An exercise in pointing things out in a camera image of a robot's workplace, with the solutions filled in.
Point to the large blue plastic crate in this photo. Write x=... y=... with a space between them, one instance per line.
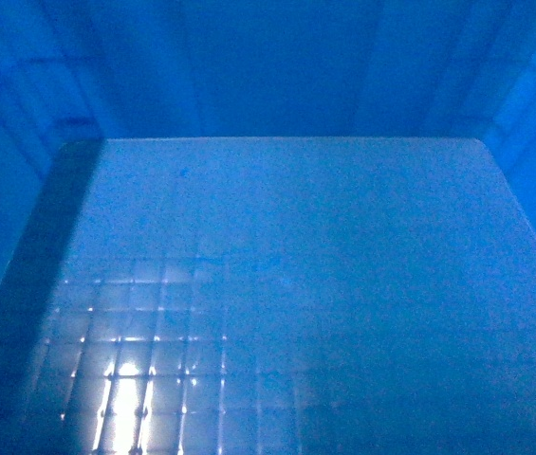
x=267 y=227

